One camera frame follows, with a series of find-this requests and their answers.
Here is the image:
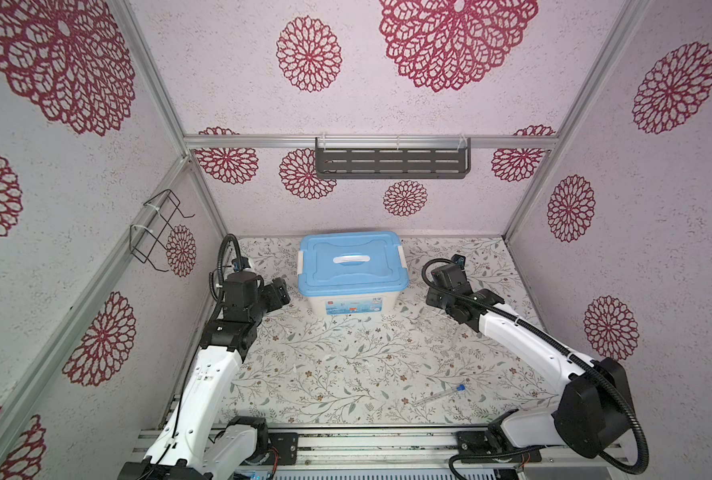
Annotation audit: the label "white plastic storage bin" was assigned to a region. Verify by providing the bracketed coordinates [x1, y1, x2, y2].
[301, 290, 404, 317]

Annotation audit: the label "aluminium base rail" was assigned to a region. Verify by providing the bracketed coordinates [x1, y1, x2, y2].
[126, 424, 630, 475]

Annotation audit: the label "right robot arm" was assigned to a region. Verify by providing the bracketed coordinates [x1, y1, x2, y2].
[421, 254, 650, 478]

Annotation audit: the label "blue plastic bin lid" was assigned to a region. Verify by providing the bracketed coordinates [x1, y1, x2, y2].
[298, 231, 410, 297]

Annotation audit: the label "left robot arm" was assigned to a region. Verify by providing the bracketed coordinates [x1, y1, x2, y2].
[119, 234, 291, 479]

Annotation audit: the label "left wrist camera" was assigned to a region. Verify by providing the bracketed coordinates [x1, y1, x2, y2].
[222, 270, 264, 309]

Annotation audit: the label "clear test tube blue caps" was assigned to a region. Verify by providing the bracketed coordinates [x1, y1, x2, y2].
[417, 384, 467, 406]

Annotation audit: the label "grey wall shelf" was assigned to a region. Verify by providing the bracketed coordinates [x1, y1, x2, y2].
[314, 137, 472, 180]

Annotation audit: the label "black wire wall rack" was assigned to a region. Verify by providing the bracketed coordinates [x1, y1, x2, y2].
[128, 189, 197, 277]

